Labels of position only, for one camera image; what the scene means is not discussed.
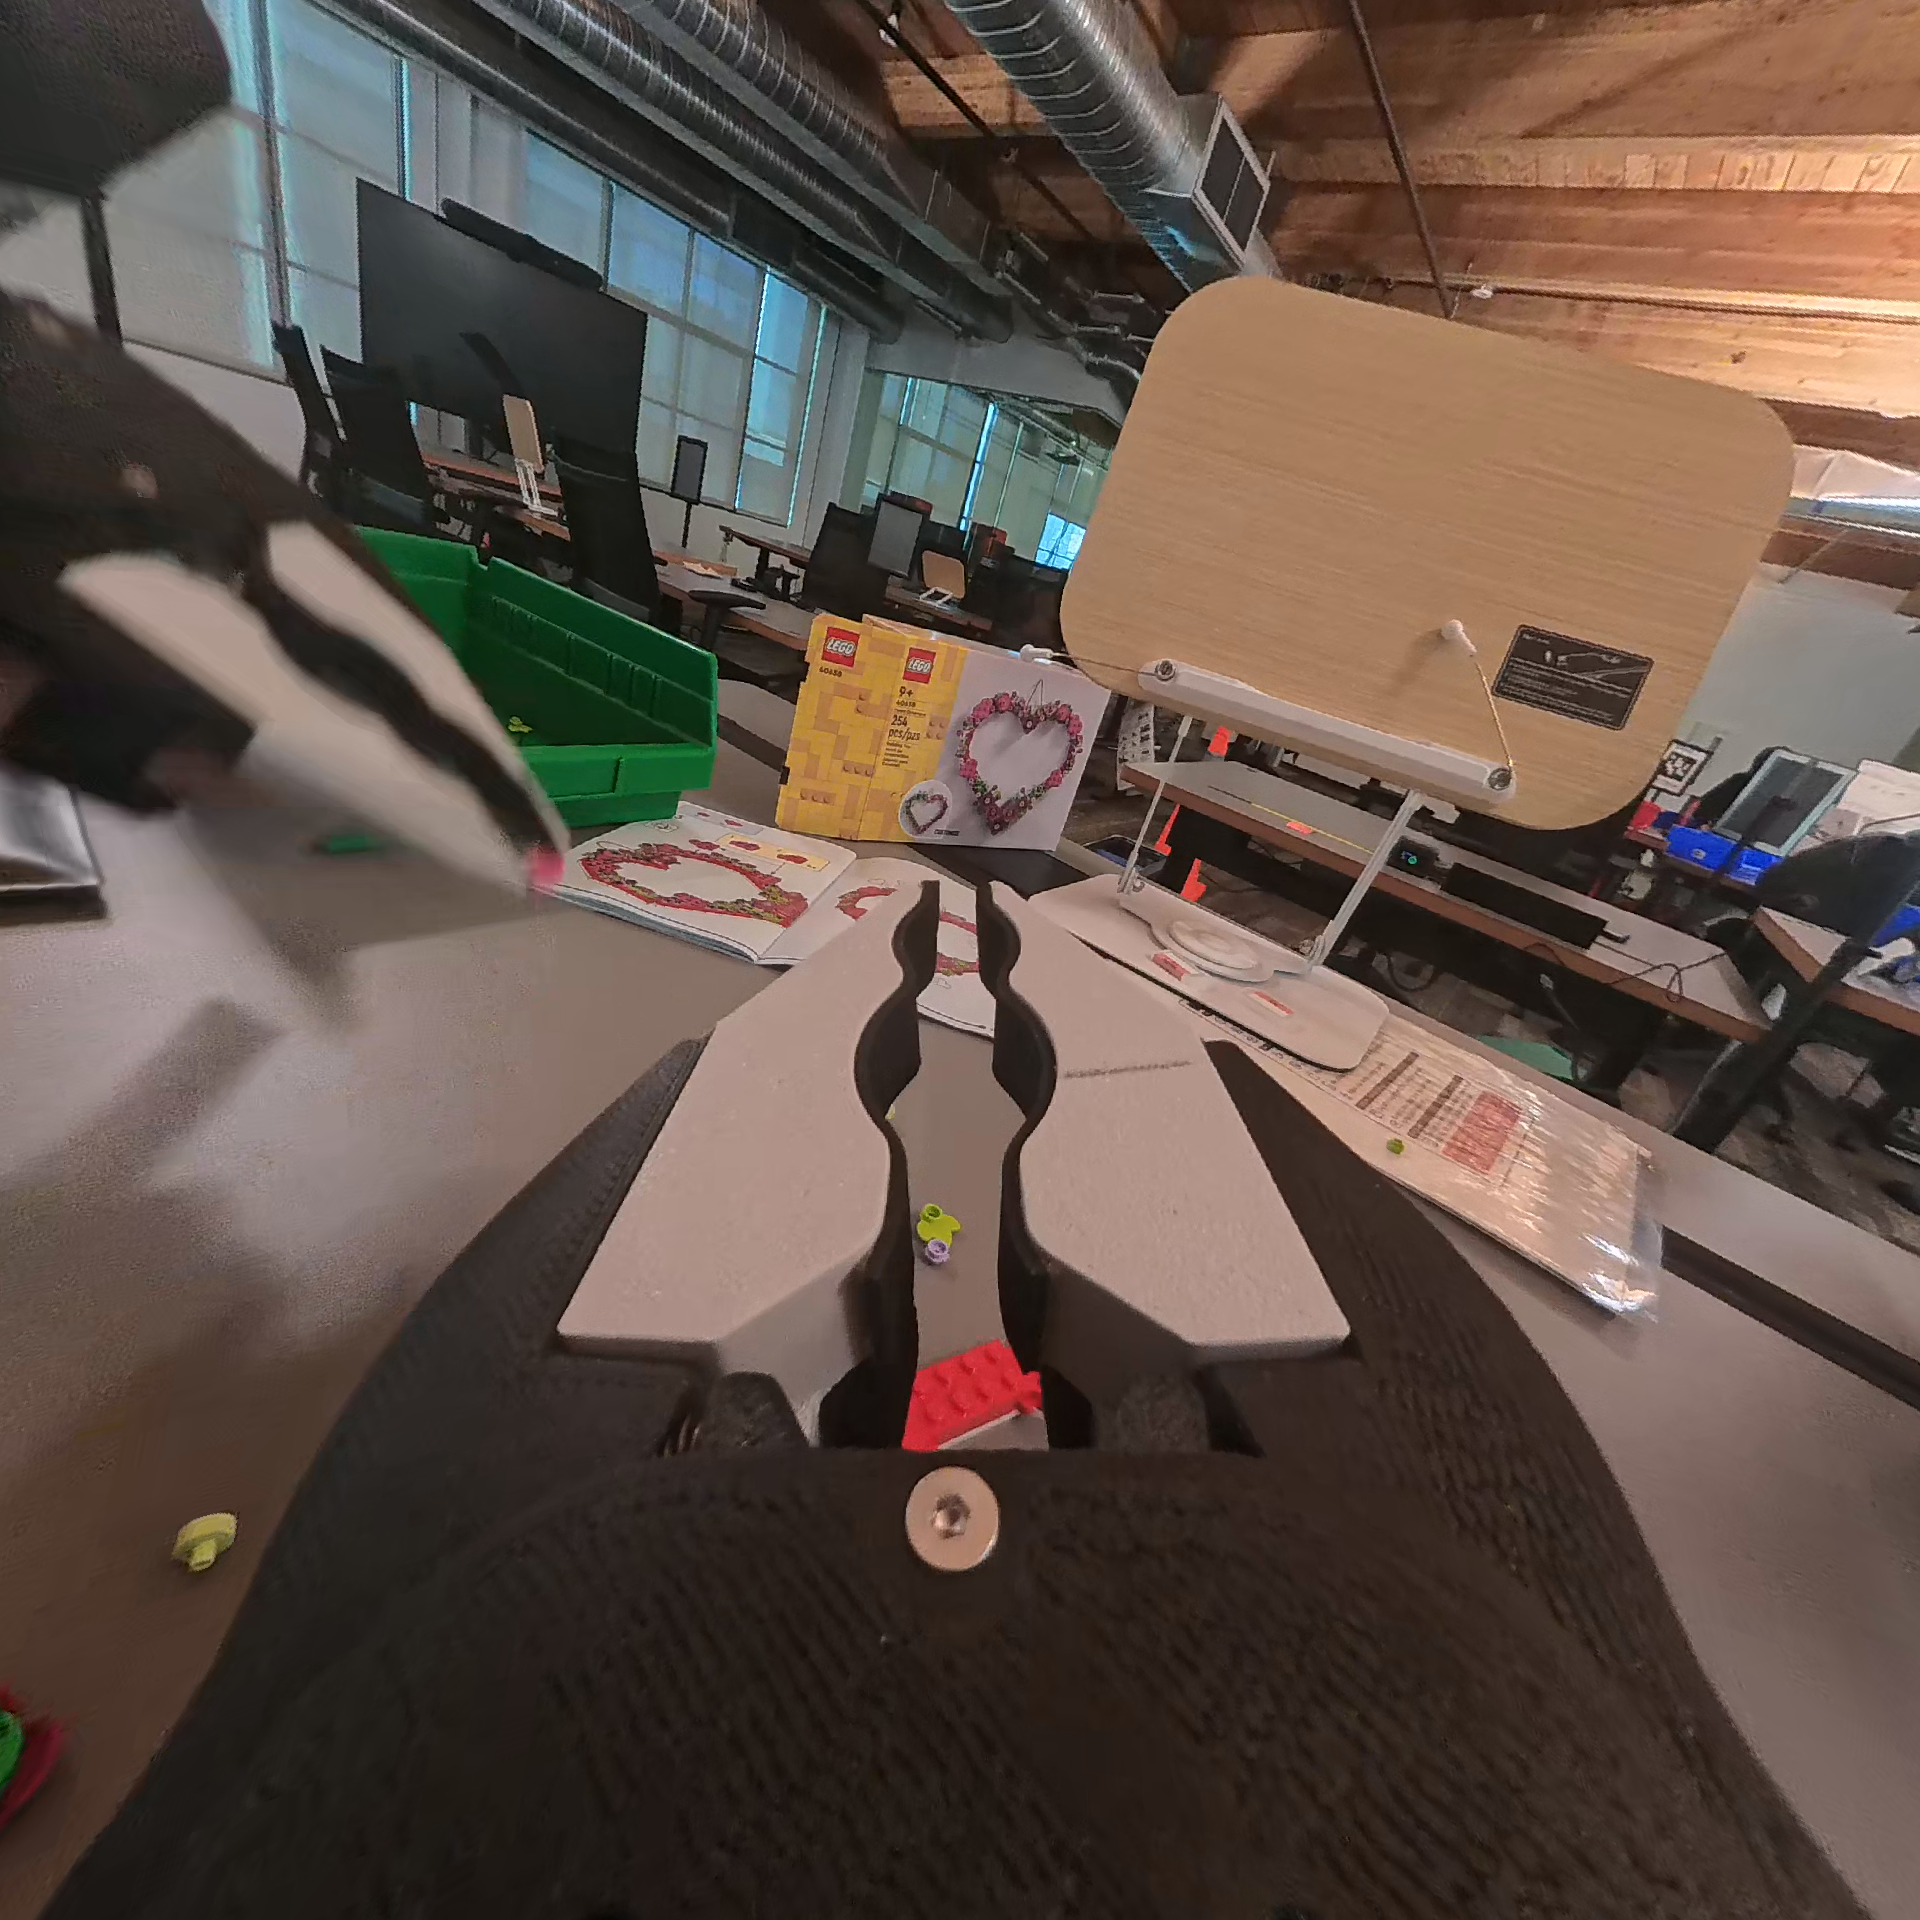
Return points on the green and magenta lego flower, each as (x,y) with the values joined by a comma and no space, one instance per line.
(20,1747)

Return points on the lego instruction booklet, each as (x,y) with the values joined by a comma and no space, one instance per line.
(706,879)

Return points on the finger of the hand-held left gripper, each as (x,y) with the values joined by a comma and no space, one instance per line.
(301,720)
(406,629)

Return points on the tiny pink lego stud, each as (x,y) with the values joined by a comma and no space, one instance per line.
(548,869)

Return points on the black office chair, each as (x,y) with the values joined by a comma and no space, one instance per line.
(610,525)

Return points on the large black screen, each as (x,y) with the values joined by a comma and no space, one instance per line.
(494,329)

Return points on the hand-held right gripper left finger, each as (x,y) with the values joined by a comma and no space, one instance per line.
(734,1201)

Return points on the long wooden desk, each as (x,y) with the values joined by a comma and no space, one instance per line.
(1621,939)

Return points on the yellow lego box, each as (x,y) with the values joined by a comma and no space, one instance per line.
(855,750)

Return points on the red lego heart frame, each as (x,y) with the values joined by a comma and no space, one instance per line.
(967,1382)

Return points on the stack of blue bins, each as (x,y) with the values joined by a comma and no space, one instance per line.
(1725,855)

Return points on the black oblong device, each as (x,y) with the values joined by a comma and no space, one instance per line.
(1517,902)

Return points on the scattered small lego pieces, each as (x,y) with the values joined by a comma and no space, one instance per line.
(202,1542)

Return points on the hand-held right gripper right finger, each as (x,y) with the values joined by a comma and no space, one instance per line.
(1184,1201)

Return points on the silver ventilation duct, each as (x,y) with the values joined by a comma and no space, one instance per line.
(1109,105)

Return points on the green divided plastic bin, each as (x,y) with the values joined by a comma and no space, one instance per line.
(599,704)

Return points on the wooden book stand white base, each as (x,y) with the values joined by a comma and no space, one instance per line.
(1426,525)

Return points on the clear plastic packet with sheet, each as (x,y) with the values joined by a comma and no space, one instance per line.
(1501,1142)

